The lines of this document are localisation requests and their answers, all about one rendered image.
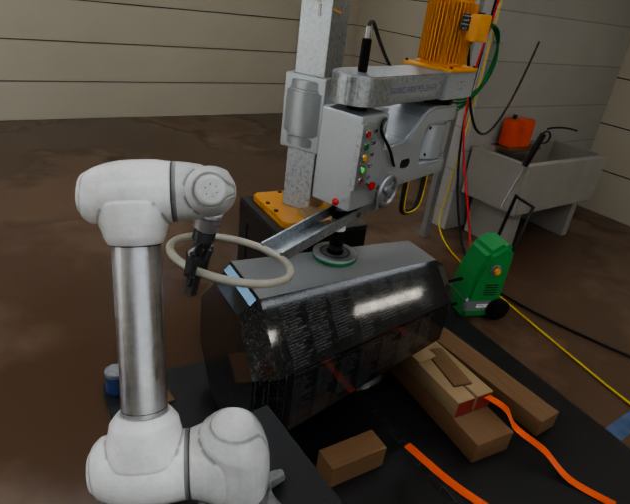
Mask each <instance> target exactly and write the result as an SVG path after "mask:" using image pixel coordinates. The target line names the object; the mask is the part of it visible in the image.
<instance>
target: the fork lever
mask: <svg viewBox="0 0 630 504"><path fill-rule="evenodd" d="M376 200H377V197H376V198H375V199H374V201H373V203H371V204H368V205H366V206H363V207H360V208H357V209H355V210H353V211H352V212H350V213H348V214H346V215H345V216H343V217H341V218H339V219H338V220H336V221H334V222H332V223H330V224H329V225H326V224H324V223H321V222H320V221H322V220H324V219H326V218H328V217H329V216H331V208H332V207H333V206H332V205H330V206H328V207H326V208H325V209H323V210H321V211H319V212H317V213H315V214H313V215H311V216H309V217H308V218H306V219H304V220H302V221H300V222H298V223H296V224H294V225H293V226H291V227H289V228H287V229H285V230H283V231H281V232H279V233H277V234H276V235H274V236H272V237H270V238H268V239H266V240H264V241H262V242H261V245H262V246H267V247H270V248H272V249H274V250H276V251H277V252H279V253H280V256H285V257H286V258H287V259H290V258H291V257H293V256H295V255H297V254H298V253H300V252H302V251H303V250H305V249H307V248H308V247H310V246H312V245H314V244H315V243H317V242H319V241H320V240H322V239H324V238H326V237H327V236H329V235H331V234H332V233H334V232H336V231H337V230H339V229H341V228H343V227H344V226H346V225H348V224H349V223H351V222H353V221H354V220H356V219H358V218H360V217H361V216H363V215H365V214H366V213H368V212H370V211H372V210H373V209H375V206H376Z"/></svg>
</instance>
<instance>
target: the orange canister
mask: <svg viewBox="0 0 630 504"><path fill-rule="evenodd" d="M535 124H536V121H535V120H533V119H530V118H527V117H518V115H517V114H514V115H513V117H508V118H505V120H504V123H503V127H502V130H501V134H500V137H499V141H498V143H491V144H493V145H496V144H498V146H497V145H496V149H498V150H501V151H503V152H506V153H517V152H527V151H530V150H531V148H532V146H533V144H530V140H531V136H532V133H533V130H534V127H535ZM499 144H500V145H499Z"/></svg>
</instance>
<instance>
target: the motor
mask: <svg viewBox="0 0 630 504"><path fill-rule="evenodd" d="M476 1H477V0H429V1H428V6H427V11H426V16H425V21H424V26H423V31H422V36H421V41H420V46H419V51H418V56H417V58H419V59H408V58H405V59H402V63H407V64H412V65H416V66H421V67H426V68H430V69H435V70H440V71H445V72H449V73H459V72H475V71H478V68H476V66H473V67H470V66H465V64H466V60H467V56H468V52H469V48H470V44H471V42H482V43H485V42H486V40H487V36H488V32H489V28H490V24H491V20H492V16H491V15H484V14H478V10H479V6H480V4H475V2H476Z"/></svg>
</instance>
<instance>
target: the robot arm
mask: <svg viewBox="0 0 630 504"><path fill-rule="evenodd" d="M235 199H236V185H235V182H234V180H233V178H232V177H231V176H230V174H229V172H228V171H227V170H225V169H223V168H220V167H217V166H203V165H201V164H196V163H190V162H181V161H164V160H158V159H132V160H118V161H112V162H108V163H104V164H101V165H98V166H95V167H93V168H91V169H89V170H87V171H85V172H83V173H82V174H80V176H79V177H78V179H77V182H76V188H75V203H76V207H77V210H78V212H79V213H80V214H81V216H82V218H84V219H85V220H86V221H87V222H89V223H90V224H94V225H98V226H99V229H100V231H101V233H102V236H103V238H104V240H105V241H106V243H107V244H108V245H111V246H112V250H111V257H112V274H113V292H114V310H115V318H116V336H117V354H118V372H119V390H120V407H121V409H120V410H119V411H118V412H117V413H116V415H115V416H114V417H113V418H112V420H111V421H110V423H109V427H108V433H107V435H105V436H102V437H100V438H99V439H98V440H97V441H96V443H95V444H94V445H93V446H92V448H91V451H90V453H89V455H88V457H87V461H86V483H87V487H88V490H89V492H90V493H91V494H92V495H93V496H94V497H95V498H96V499H97V500H99V501H102V502H104V503H108V504H170V503H175V502H179V501H184V500H197V501H198V504H281V503H280V502H279V501H278V500H277V499H276V498H275V496H274V494H273V493H272V488H274V487H275V486H277V485H278V484H280V483H281V482H282V481H284V480H285V476H284V472H283V470H282V469H278V470H273V471H269V470H270V454H269V445H268V441H267V437H266V434H265V431H264V429H263V427H262V425H261V423H260V422H259V420H258V419H257V418H256V416H255V415H254V414H253V413H251V412H250V411H248V410H246V409H243V408H239V407H227V408H223V409H220V410H218V411H216V412H214V413H213V414H211V415H210V416H208V417H207V418H206V419H205V420H204V421H203V422H202V423H200V424H198V425H196V426H193V427H191V428H182V424H181V421H180V417H179V414H178V412H177V411H176V410H175V409H174V408H173V407H172V406H171V405H169V404H168V397H167V374H166V352H165V330H164V307H163V285H162V262H161V243H163V241H164V240H165V238H166V235H167V230H168V227H169V222H183V221H190V220H193V224H192V226H193V227H194V229H193V234H192V239H193V241H194V243H193V245H192V249H191V250H186V262H185V269H184V276H186V277H187V281H186V285H185V290H184V294H185V295H187V296H189V297H192V294H194V295H197V292H198V288H199V284H200V279H201V277H199V276H196V275H195V274H196V270H197V267H200V268H203V269H205V270H207V267H208V264H209V261H210V258H211V255H212V252H213V250H214V247H213V246H211V244H213V243H214V241H215V237H216V233H218V232H219V229H220V225H221V221H222V217H223V214H224V213H225V212H227V211H228V210H229V209H230V208H231V207H232V205H233V204H234V202H235Z"/></svg>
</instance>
